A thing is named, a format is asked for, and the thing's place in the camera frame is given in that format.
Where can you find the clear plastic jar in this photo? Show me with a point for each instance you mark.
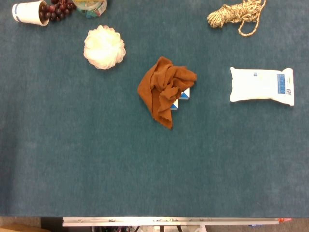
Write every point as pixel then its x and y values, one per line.
pixel 90 8

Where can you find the white mesh bath sponge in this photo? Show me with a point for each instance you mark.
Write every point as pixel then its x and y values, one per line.
pixel 103 47

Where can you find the white plastic pouch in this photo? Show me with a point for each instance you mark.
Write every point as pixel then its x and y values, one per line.
pixel 256 85

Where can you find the dark red grape bunch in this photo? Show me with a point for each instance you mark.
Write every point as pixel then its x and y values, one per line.
pixel 58 10

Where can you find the white paper cup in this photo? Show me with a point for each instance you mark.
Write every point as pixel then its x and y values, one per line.
pixel 27 12

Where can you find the aluminium frame rail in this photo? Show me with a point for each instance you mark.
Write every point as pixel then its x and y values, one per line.
pixel 169 221

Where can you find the brown crumpled cloth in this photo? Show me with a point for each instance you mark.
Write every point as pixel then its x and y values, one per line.
pixel 163 84

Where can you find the blue and white box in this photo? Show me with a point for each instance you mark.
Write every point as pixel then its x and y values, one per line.
pixel 184 95

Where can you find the teal table cloth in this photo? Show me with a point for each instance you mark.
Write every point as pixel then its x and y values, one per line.
pixel 96 157

